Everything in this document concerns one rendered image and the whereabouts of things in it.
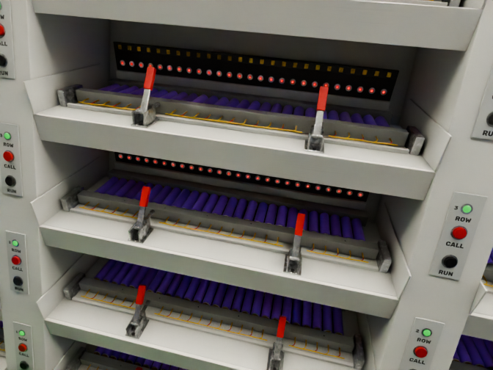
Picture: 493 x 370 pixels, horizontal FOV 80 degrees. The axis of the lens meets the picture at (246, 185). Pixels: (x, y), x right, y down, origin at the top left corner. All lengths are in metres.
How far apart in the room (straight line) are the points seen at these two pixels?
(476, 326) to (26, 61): 0.78
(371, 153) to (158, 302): 0.48
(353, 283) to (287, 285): 0.10
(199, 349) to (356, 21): 0.58
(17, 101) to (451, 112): 0.64
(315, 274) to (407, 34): 0.36
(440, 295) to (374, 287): 0.09
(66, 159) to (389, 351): 0.65
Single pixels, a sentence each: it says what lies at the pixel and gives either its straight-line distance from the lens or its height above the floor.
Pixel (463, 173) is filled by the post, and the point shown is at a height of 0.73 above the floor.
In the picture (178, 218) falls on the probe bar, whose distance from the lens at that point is 0.56.
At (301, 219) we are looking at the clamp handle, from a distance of 0.48.
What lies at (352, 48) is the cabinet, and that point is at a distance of 0.64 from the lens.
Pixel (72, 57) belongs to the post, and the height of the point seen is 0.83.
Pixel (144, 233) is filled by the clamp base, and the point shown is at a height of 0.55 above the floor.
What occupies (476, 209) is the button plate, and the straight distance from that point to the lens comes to 0.49.
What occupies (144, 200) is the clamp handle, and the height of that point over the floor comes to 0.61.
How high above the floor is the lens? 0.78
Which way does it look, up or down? 14 degrees down
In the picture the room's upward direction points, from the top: 7 degrees clockwise
